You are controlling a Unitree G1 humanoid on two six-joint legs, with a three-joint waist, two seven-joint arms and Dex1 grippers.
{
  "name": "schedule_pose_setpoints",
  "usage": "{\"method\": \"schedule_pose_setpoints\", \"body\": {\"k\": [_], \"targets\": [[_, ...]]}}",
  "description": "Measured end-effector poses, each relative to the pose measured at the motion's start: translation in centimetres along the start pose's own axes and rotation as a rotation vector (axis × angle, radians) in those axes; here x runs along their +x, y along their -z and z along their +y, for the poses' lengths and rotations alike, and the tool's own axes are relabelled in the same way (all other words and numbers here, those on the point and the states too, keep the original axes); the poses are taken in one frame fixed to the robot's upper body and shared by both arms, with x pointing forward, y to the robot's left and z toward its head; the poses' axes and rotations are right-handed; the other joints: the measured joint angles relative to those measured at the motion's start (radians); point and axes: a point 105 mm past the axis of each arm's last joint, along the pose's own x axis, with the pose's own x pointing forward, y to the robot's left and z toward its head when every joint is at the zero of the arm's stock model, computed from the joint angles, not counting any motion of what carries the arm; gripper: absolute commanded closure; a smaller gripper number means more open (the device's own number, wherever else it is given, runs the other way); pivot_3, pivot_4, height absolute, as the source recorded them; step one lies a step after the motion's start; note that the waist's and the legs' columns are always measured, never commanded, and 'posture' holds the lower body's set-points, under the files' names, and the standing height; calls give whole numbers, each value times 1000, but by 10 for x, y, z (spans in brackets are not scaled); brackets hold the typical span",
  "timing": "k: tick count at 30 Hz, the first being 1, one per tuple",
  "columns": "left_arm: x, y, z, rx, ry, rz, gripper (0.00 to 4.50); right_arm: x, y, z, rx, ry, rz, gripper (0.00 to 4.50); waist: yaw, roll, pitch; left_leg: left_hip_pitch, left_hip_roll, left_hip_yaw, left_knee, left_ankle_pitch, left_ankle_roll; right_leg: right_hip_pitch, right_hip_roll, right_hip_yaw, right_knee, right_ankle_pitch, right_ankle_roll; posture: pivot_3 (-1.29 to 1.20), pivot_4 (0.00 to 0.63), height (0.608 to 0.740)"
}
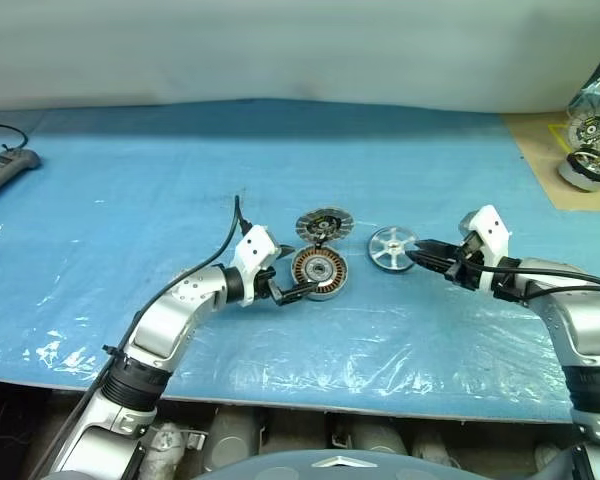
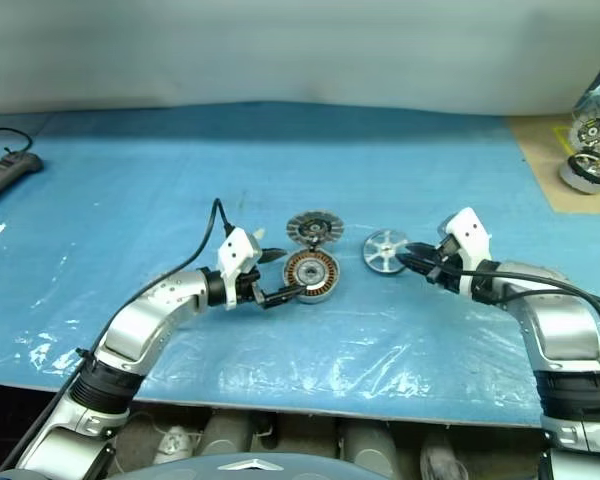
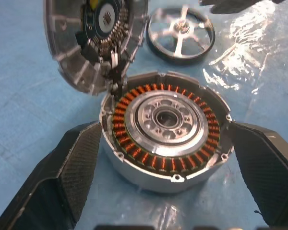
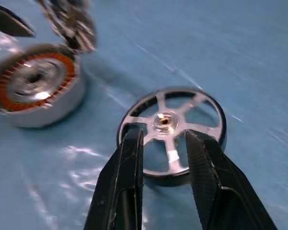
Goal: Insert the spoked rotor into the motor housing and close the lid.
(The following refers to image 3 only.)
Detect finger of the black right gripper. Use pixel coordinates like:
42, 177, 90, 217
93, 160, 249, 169
198, 0, 232, 6
210, 0, 259, 14

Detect small silver bearing ring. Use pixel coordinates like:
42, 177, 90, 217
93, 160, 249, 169
153, 107, 182, 130

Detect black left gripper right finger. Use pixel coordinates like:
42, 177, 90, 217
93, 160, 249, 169
229, 122, 288, 227

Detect silver motor housing copper windings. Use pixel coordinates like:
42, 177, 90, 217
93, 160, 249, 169
98, 70, 235, 194

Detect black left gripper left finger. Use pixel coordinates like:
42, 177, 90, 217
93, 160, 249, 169
0, 121, 103, 230

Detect silver spoked rotor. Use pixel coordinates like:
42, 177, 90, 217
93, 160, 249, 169
146, 6, 216, 65

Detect silver motor lid circuit board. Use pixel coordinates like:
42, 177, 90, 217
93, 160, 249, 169
43, 0, 149, 96

